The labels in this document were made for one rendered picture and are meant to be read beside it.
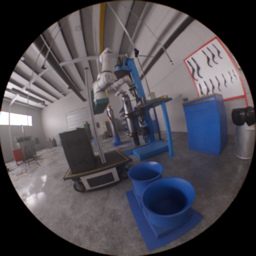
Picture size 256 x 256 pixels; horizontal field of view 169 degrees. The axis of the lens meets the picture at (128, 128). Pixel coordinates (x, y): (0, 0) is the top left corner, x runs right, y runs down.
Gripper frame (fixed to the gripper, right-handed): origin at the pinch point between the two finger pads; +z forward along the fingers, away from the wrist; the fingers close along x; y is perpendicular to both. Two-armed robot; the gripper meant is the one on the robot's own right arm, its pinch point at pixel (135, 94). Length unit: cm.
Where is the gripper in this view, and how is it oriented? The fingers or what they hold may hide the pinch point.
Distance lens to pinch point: 141.1
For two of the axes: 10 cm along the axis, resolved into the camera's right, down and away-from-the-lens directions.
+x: 5.4, 0.4, -8.4
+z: 4.8, 8.1, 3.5
